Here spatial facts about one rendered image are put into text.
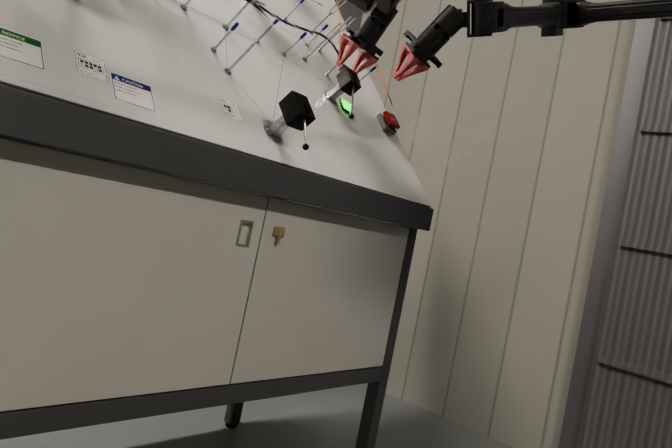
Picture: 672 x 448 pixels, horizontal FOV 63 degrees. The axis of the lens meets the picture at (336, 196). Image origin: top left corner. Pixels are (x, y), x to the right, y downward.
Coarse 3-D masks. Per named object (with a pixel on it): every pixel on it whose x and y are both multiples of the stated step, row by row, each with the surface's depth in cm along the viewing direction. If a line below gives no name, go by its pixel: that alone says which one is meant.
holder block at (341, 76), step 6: (342, 72) 145; (348, 72) 143; (354, 72) 146; (342, 78) 144; (348, 78) 142; (354, 78) 144; (342, 84) 143; (348, 84) 142; (354, 84) 143; (360, 84) 144; (342, 90) 143; (348, 90) 144; (354, 90) 144
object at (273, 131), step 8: (288, 96) 112; (296, 96) 111; (304, 96) 114; (280, 104) 113; (288, 104) 112; (296, 104) 110; (304, 104) 112; (288, 112) 111; (296, 112) 110; (304, 112) 110; (312, 112) 113; (280, 120) 114; (288, 120) 111; (296, 120) 110; (304, 120) 111; (312, 120) 112; (264, 128) 115; (272, 128) 115; (280, 128) 115; (296, 128) 113; (304, 128) 110; (272, 136) 116; (280, 136) 118; (304, 136) 110; (304, 144) 109
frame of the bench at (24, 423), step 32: (256, 384) 119; (288, 384) 127; (320, 384) 136; (352, 384) 146; (384, 384) 157; (0, 416) 81; (32, 416) 85; (64, 416) 89; (96, 416) 93; (128, 416) 97
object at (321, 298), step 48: (288, 240) 121; (336, 240) 134; (384, 240) 148; (288, 288) 123; (336, 288) 136; (384, 288) 151; (240, 336) 115; (288, 336) 125; (336, 336) 138; (384, 336) 154
